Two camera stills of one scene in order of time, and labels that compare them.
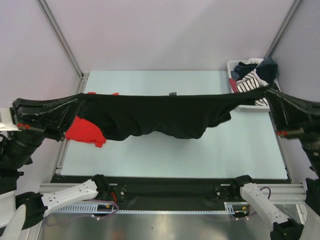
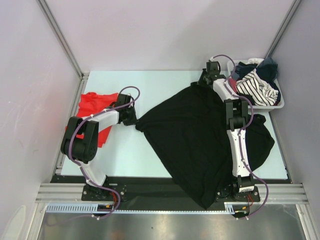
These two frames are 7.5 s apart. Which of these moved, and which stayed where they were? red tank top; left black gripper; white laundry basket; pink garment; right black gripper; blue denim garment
Moved: right black gripper; left black gripper; red tank top
Stayed: blue denim garment; white laundry basket; pink garment
